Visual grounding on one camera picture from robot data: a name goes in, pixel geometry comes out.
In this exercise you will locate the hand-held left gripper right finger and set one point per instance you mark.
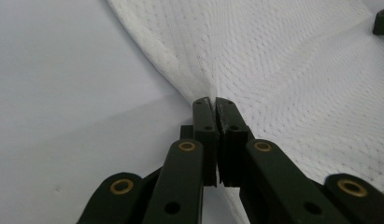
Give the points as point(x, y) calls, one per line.
point(231, 146)

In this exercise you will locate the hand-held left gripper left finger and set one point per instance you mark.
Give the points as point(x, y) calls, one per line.
point(206, 133)

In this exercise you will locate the white cloth with grey stripe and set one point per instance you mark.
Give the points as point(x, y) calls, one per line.
point(273, 77)

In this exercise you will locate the white table mat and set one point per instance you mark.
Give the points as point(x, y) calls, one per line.
point(62, 99)

